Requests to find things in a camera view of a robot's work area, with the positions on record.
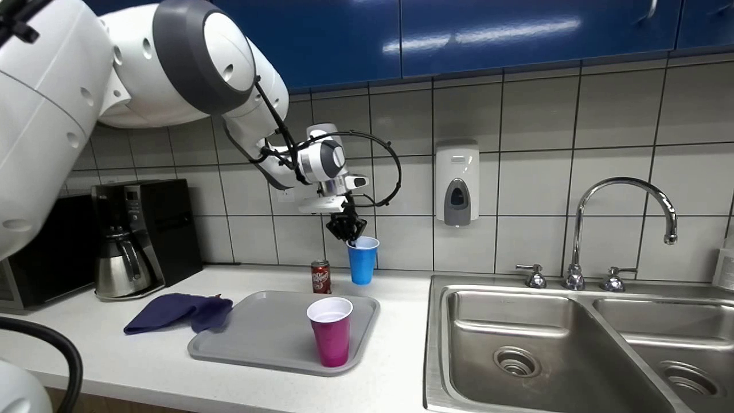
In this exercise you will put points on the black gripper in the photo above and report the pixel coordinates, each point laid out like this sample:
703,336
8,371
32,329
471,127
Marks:
346,223

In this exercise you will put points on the blue plastic cup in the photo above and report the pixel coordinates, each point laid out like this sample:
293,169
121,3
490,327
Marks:
363,266

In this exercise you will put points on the magenta plastic cup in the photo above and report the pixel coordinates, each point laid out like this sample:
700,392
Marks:
331,336

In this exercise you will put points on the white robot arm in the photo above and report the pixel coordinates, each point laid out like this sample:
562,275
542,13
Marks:
70,91

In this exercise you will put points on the white rounded robot base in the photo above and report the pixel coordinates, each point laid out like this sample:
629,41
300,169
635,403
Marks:
19,390

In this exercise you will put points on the grey plastic tray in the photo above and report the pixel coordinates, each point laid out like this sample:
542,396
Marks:
261,329

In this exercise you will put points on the red soda can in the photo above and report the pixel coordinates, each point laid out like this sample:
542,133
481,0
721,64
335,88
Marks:
323,275

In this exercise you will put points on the white soap dispenser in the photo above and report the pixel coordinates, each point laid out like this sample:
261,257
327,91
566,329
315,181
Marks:
457,180

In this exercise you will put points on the black coffee maker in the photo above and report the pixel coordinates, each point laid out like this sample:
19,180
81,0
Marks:
164,226

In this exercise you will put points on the purple cloth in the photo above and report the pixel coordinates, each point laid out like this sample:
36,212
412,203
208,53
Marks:
174,309

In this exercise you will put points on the steel double sink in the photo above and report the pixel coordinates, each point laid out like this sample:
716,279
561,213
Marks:
552,336

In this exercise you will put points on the blue upper cabinets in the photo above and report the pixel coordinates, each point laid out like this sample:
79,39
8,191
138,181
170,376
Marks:
460,35

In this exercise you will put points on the steel coffee carafe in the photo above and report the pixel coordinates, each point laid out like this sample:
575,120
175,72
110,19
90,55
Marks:
117,266

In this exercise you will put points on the chrome gooseneck faucet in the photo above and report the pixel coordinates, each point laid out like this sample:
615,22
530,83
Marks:
612,184

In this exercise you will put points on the wooden lower cabinet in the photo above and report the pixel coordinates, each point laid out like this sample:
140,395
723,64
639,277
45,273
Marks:
130,403

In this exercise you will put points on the black microwave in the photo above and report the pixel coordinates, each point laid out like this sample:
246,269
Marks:
53,263

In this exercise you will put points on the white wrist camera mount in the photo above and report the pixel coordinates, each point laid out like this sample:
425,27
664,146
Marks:
324,200

